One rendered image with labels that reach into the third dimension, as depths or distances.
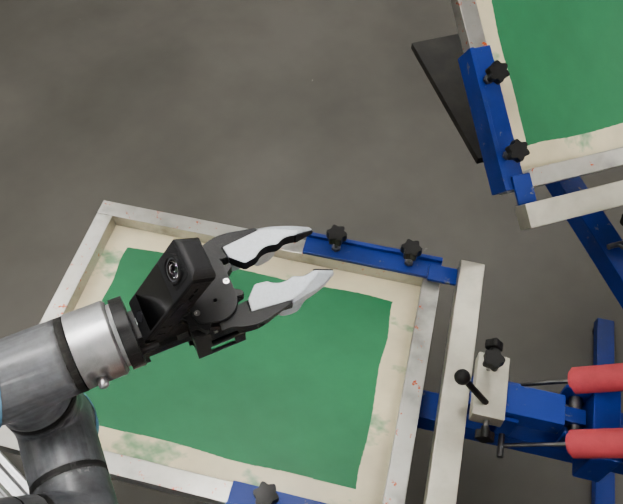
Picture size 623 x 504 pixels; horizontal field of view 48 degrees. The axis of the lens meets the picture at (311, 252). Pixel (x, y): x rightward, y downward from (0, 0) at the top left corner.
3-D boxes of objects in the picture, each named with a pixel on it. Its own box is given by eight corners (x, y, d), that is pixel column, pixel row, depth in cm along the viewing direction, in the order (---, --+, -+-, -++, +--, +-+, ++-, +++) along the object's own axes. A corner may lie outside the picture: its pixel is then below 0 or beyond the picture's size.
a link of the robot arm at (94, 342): (54, 302, 64) (80, 382, 61) (103, 284, 65) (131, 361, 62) (74, 331, 70) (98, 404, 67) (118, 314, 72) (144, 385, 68)
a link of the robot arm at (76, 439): (47, 511, 72) (9, 480, 63) (24, 417, 78) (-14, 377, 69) (120, 479, 74) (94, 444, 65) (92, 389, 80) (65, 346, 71)
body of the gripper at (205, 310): (226, 278, 76) (118, 320, 73) (221, 241, 68) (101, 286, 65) (253, 339, 73) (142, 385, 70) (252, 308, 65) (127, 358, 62)
